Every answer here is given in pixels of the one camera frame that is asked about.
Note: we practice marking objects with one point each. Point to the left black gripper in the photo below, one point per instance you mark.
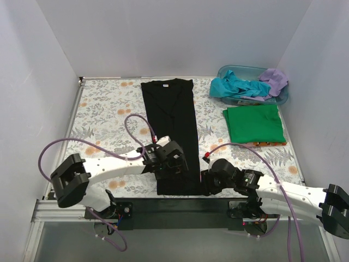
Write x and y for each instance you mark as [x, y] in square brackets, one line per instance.
[178, 159]

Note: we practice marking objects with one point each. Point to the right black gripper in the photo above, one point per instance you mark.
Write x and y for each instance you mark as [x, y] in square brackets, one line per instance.
[208, 182]

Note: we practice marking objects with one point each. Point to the black t shirt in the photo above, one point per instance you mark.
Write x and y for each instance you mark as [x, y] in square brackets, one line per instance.
[170, 111]

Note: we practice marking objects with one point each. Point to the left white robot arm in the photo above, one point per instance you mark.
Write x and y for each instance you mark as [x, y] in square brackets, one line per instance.
[75, 180]

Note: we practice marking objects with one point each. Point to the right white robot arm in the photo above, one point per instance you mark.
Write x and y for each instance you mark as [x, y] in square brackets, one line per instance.
[326, 207]

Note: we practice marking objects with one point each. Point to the orange patterned folded cloth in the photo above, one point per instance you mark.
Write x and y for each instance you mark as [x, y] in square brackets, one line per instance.
[265, 144]

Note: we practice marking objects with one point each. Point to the floral table mat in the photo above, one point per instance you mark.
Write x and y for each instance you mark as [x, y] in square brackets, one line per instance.
[110, 115]

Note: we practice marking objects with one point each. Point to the folded green t shirt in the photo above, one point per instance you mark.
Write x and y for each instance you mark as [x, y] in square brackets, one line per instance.
[248, 124]

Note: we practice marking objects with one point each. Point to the teal t shirt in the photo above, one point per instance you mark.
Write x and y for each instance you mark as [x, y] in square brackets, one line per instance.
[233, 87]

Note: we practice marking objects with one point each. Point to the teal plastic basket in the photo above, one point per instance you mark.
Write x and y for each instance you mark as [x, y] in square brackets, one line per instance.
[251, 74]

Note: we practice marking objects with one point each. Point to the lavender t shirt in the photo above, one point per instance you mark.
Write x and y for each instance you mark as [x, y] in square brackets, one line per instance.
[277, 81]

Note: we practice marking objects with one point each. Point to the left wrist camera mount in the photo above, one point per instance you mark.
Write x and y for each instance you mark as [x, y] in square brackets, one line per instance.
[161, 141]

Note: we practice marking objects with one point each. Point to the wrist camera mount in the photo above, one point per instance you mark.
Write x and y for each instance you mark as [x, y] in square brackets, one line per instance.
[161, 141]
[208, 158]

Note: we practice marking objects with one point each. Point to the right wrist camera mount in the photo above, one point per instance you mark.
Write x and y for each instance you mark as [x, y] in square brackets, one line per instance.
[208, 158]

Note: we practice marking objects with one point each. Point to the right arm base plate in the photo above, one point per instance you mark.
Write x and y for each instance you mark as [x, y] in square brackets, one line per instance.
[245, 209]

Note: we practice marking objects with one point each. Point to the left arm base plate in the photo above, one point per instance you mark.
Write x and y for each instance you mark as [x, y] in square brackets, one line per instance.
[107, 210]

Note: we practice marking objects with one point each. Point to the aluminium front rail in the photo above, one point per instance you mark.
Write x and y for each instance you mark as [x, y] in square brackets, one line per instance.
[304, 207]

